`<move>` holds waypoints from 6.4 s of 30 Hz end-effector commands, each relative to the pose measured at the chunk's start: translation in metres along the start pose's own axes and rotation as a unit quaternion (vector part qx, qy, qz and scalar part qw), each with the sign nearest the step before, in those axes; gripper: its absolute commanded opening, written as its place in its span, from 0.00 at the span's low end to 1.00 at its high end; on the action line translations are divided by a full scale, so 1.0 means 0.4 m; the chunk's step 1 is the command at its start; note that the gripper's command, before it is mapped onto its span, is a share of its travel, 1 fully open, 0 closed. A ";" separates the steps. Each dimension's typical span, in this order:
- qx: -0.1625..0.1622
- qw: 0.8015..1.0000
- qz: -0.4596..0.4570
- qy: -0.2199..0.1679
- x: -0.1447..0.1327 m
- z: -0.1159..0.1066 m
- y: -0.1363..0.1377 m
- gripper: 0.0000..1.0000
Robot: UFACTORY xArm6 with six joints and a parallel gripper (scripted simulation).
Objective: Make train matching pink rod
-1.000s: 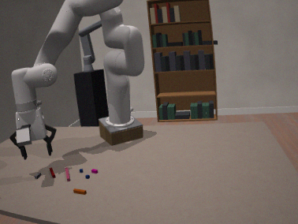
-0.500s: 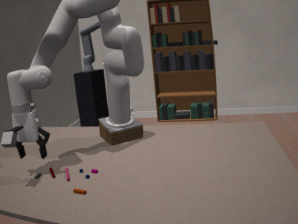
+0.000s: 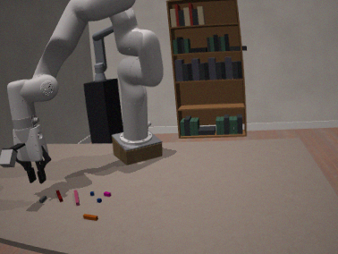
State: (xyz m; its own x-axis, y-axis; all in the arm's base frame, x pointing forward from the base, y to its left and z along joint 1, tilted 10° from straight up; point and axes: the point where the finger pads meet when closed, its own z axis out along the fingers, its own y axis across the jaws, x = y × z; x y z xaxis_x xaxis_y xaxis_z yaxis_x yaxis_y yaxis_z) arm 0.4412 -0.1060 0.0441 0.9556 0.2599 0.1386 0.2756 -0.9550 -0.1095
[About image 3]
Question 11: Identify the orange rod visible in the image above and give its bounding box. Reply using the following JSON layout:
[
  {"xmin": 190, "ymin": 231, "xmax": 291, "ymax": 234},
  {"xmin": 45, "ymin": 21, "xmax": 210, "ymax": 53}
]
[{"xmin": 83, "ymin": 214, "xmax": 98, "ymax": 221}]

